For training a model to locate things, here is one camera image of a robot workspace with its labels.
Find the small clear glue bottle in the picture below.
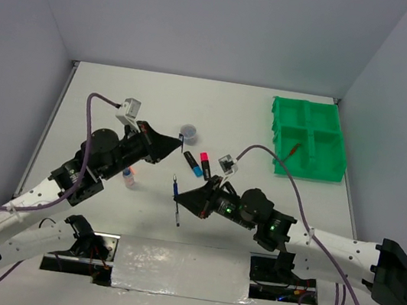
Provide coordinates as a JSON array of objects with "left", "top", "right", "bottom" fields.
[{"left": 122, "top": 167, "right": 135, "bottom": 188}]

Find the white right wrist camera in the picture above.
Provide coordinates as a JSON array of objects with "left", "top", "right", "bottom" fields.
[{"left": 218, "top": 154, "right": 238, "bottom": 182}]

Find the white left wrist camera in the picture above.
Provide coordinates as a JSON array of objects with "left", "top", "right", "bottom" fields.
[{"left": 115, "top": 98, "right": 142, "bottom": 128}]

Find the green compartment organizer tray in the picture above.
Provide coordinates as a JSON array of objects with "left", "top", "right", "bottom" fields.
[{"left": 272, "top": 96, "right": 347, "bottom": 183}]

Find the silver tape sheet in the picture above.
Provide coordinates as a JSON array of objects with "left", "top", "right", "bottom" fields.
[{"left": 111, "top": 235, "right": 251, "bottom": 304}]

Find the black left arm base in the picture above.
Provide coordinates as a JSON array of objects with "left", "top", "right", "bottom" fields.
[{"left": 39, "top": 232, "right": 120, "bottom": 287}]

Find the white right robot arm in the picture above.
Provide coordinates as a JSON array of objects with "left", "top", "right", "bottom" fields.
[{"left": 174, "top": 177, "right": 407, "bottom": 305}]

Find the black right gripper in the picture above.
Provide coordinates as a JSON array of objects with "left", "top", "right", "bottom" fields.
[{"left": 171, "top": 169, "right": 262, "bottom": 230}]

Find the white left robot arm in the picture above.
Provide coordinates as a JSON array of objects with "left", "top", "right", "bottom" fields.
[{"left": 0, "top": 121, "right": 182, "bottom": 269}]

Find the left aluminium table rail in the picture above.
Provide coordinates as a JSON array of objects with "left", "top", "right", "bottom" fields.
[{"left": 1, "top": 58, "right": 79, "bottom": 206}]

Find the clear jar of pins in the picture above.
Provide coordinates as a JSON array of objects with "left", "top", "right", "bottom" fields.
[{"left": 180, "top": 124, "right": 199, "bottom": 146}]

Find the pink cap black highlighter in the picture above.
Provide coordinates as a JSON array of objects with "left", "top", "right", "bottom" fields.
[{"left": 200, "top": 152, "right": 211, "bottom": 181}]

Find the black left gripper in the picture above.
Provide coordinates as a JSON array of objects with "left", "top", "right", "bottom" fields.
[{"left": 99, "top": 115, "right": 184, "bottom": 190}]

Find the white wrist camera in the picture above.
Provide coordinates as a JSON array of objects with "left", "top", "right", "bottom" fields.
[
  {"left": 115, "top": 98, "right": 142, "bottom": 128},
  {"left": 218, "top": 154, "right": 238, "bottom": 182}
]

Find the blue cap black highlighter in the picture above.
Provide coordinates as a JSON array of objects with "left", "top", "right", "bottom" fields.
[{"left": 183, "top": 151, "right": 203, "bottom": 177}]

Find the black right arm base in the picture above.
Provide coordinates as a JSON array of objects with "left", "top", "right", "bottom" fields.
[{"left": 249, "top": 253, "right": 318, "bottom": 305}]

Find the blue ballpoint pen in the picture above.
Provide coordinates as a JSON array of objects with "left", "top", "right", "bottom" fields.
[{"left": 164, "top": 173, "right": 188, "bottom": 228}]

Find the red ballpoint pen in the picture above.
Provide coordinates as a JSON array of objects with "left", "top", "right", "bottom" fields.
[{"left": 282, "top": 143, "right": 302, "bottom": 164}]

